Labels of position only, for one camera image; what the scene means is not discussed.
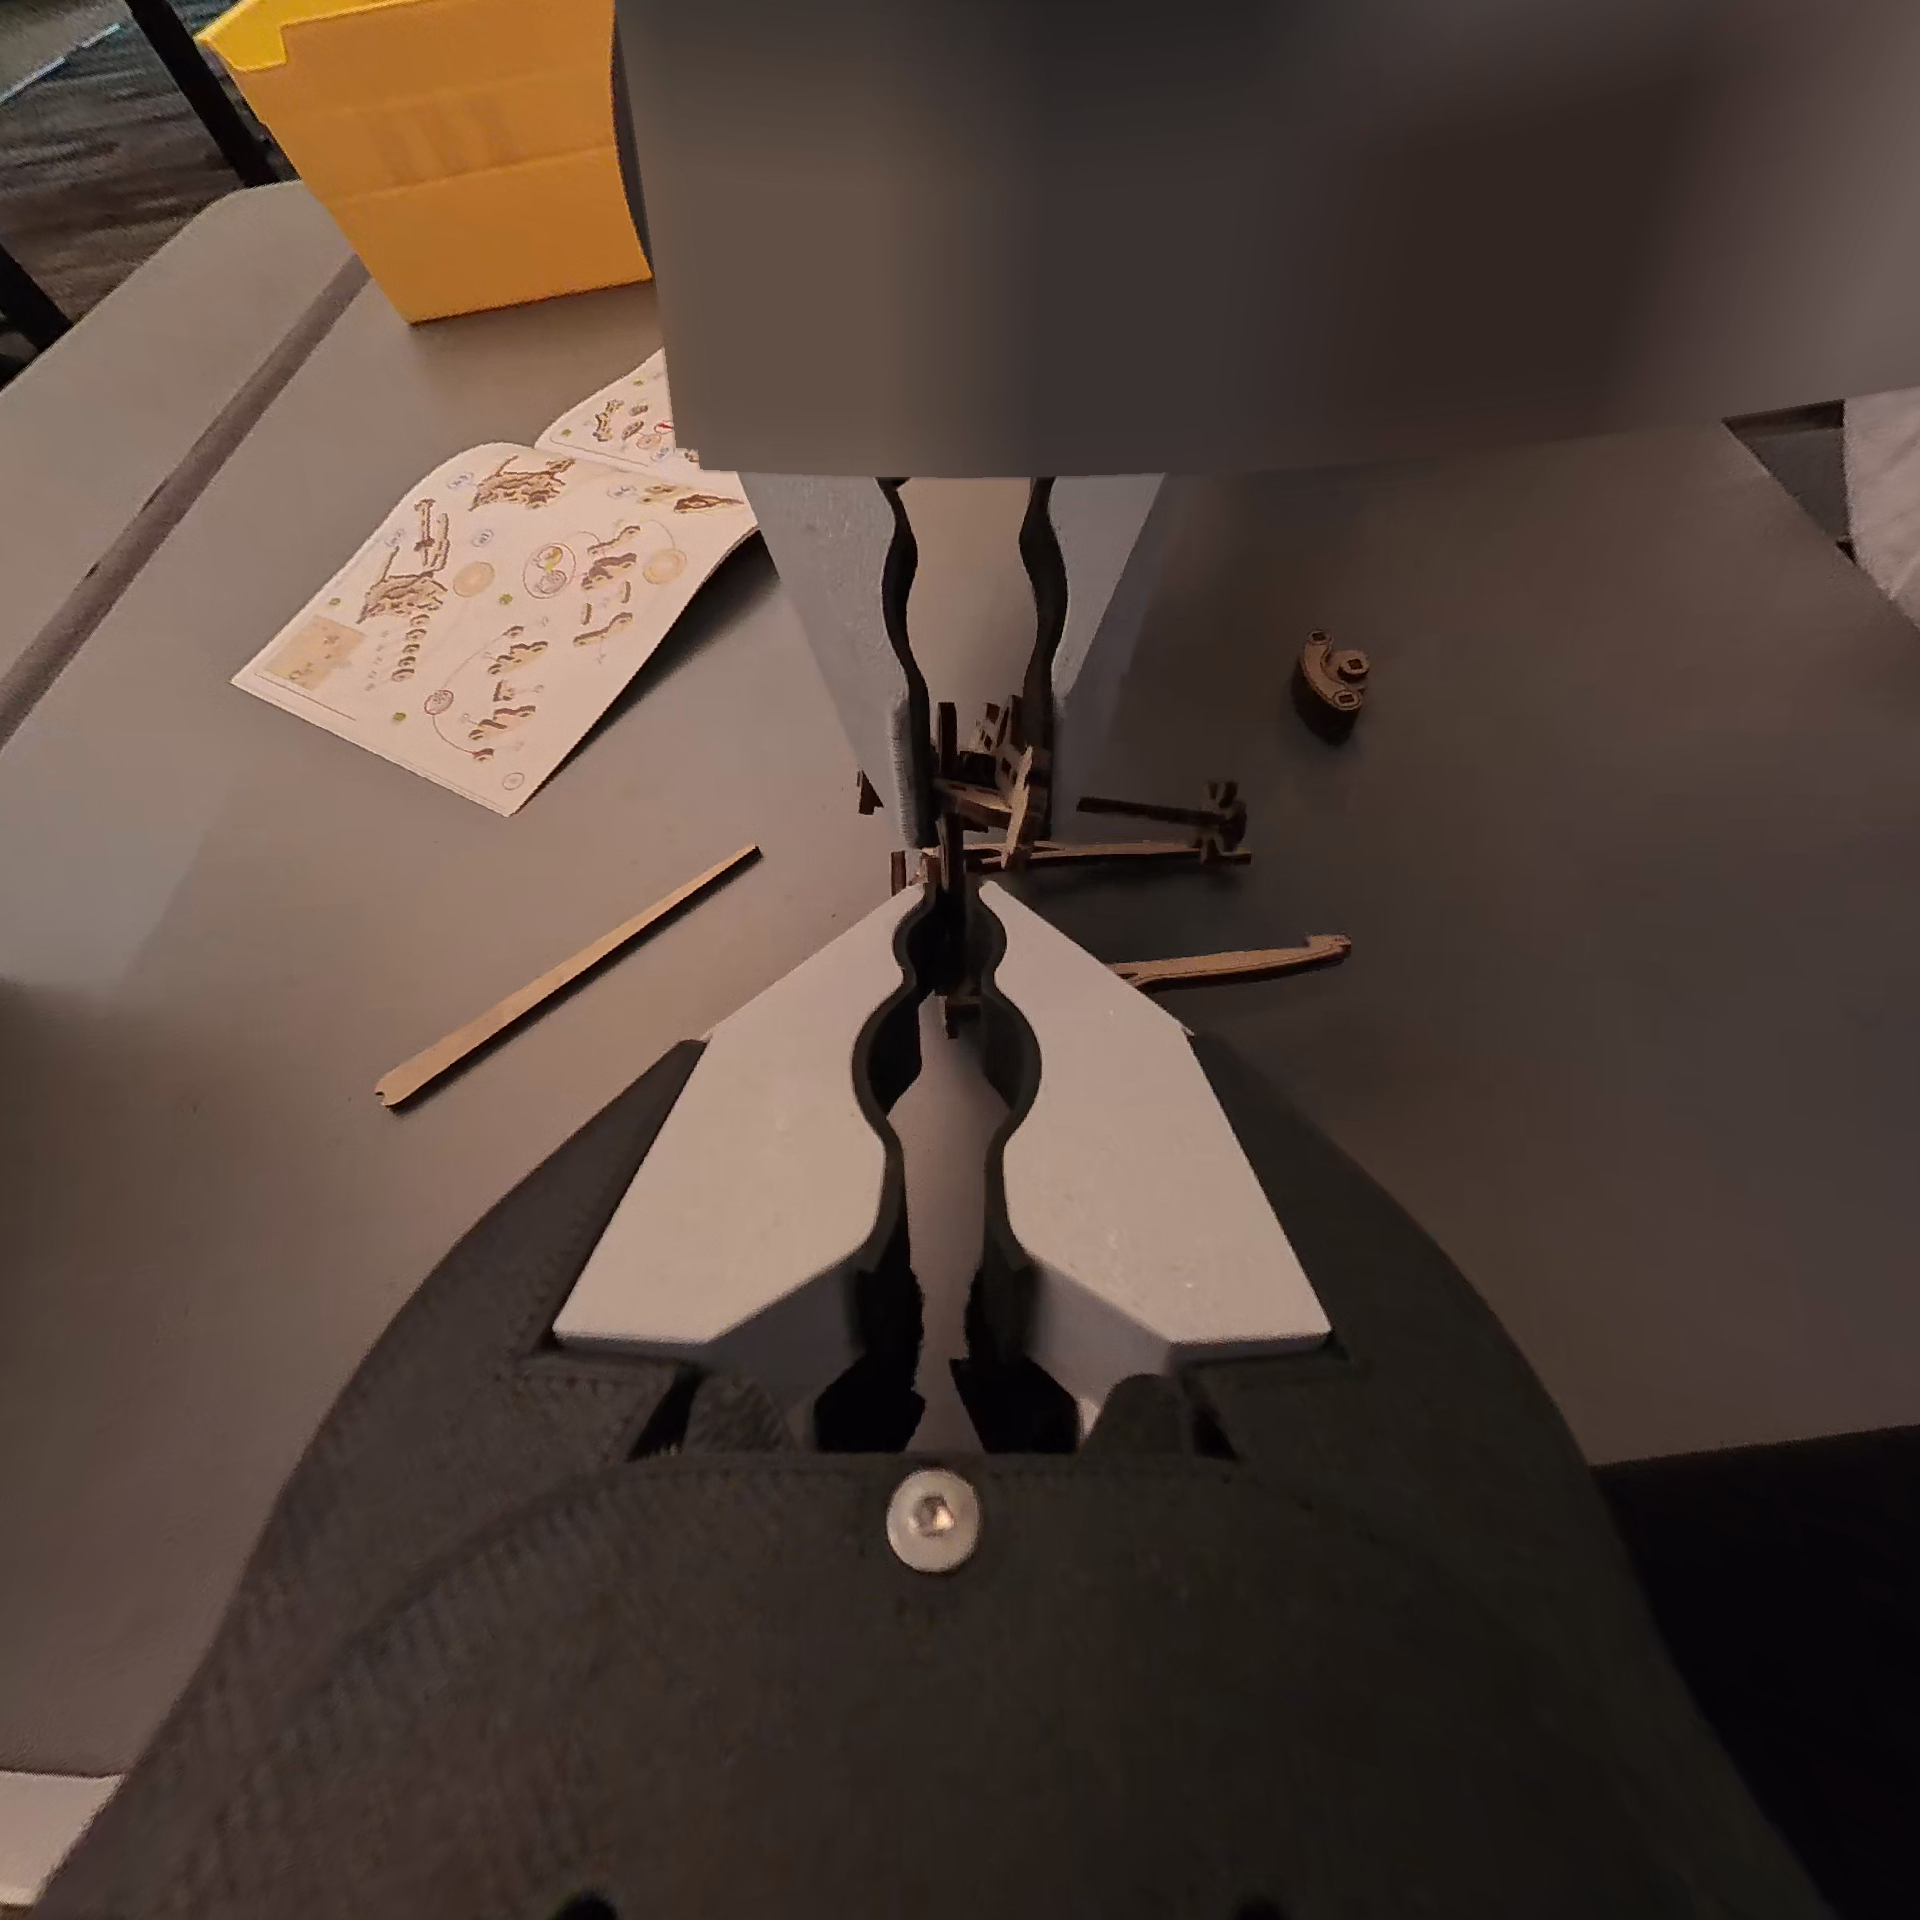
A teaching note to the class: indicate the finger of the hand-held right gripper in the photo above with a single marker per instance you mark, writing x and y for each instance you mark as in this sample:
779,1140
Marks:
833,600
1110,585

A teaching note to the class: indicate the flat wooden lever piece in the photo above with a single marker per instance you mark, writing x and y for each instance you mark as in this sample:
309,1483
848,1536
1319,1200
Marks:
1246,961

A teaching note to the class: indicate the curved wooden link part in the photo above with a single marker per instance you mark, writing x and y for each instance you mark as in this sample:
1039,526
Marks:
1332,686

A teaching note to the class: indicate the open instruction booklet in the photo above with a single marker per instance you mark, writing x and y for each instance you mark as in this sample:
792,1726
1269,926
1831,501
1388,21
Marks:
495,630

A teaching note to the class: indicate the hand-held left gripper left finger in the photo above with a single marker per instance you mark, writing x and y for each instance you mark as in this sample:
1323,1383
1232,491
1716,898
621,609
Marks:
722,1185

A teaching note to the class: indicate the dark wooden model assembly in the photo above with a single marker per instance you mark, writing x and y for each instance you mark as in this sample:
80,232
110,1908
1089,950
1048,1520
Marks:
984,795

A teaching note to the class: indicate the long flat wooden strip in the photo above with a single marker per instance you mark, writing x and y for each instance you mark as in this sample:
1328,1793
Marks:
570,973

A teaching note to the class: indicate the yellow plastic bin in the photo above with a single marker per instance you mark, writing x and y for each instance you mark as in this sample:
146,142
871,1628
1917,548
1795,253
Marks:
451,165

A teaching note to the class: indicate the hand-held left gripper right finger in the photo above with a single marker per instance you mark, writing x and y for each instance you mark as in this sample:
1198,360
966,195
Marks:
1155,1185

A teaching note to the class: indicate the wooden axle with gear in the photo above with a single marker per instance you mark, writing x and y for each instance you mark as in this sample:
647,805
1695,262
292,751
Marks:
1224,819

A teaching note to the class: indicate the thin forked wooden strut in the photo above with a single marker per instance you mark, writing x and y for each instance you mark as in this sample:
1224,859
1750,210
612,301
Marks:
1140,856

